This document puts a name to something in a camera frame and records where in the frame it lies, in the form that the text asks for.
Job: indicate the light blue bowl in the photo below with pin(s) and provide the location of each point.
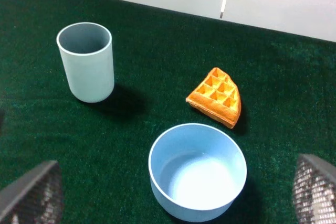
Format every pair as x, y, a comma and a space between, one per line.
196, 171

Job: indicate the orange waffle piece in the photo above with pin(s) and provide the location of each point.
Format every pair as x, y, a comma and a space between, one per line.
218, 97

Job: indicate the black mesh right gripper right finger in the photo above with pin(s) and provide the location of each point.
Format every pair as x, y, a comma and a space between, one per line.
313, 192

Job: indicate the light blue cup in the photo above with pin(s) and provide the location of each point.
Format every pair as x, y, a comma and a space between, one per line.
87, 56

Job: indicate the green felt table mat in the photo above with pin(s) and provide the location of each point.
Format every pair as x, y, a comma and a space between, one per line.
286, 85

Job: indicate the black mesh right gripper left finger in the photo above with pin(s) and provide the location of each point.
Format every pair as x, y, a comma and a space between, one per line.
35, 197

